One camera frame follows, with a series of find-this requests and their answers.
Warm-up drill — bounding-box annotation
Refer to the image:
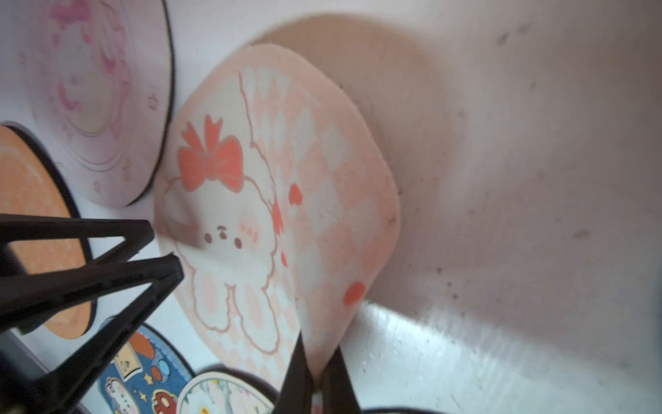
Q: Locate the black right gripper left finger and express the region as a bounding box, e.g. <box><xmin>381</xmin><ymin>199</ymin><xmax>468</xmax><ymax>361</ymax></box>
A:
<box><xmin>272</xmin><ymin>335</ymin><xmax>314</xmax><ymax>414</ymax></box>

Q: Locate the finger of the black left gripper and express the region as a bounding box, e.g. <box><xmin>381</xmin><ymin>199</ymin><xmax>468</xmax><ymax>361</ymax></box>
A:
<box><xmin>1</xmin><ymin>255</ymin><xmax>184</xmax><ymax>413</ymax></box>
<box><xmin>1</xmin><ymin>214</ymin><xmax>155</xmax><ymax>276</ymax></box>

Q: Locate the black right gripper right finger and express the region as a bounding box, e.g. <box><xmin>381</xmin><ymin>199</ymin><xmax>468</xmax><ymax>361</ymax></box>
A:
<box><xmin>322</xmin><ymin>347</ymin><xmax>362</xmax><ymax>414</ymax></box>

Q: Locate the white doodle pastel coaster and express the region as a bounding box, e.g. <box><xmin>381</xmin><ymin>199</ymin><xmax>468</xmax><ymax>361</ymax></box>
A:
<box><xmin>176</xmin><ymin>367</ymin><xmax>279</xmax><ymax>413</ymax></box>

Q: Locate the pink unicorn horse coaster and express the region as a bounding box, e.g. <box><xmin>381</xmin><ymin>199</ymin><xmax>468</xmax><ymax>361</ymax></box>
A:
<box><xmin>10</xmin><ymin>1</ymin><xmax>174</xmax><ymax>207</ymax></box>

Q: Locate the pink checkered bear coaster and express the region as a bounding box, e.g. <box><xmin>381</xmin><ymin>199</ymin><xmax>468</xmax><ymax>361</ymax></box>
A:
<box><xmin>154</xmin><ymin>44</ymin><xmax>400</xmax><ymax>386</ymax></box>

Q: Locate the orange round coaster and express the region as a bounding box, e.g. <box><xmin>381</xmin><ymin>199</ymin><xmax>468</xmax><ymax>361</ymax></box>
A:
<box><xmin>0</xmin><ymin>121</ymin><xmax>98</xmax><ymax>341</ymax></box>

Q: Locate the blue toast cartoon coaster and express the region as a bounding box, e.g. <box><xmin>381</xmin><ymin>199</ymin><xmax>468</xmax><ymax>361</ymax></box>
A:
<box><xmin>98</xmin><ymin>324</ymin><xmax>193</xmax><ymax>413</ymax></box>

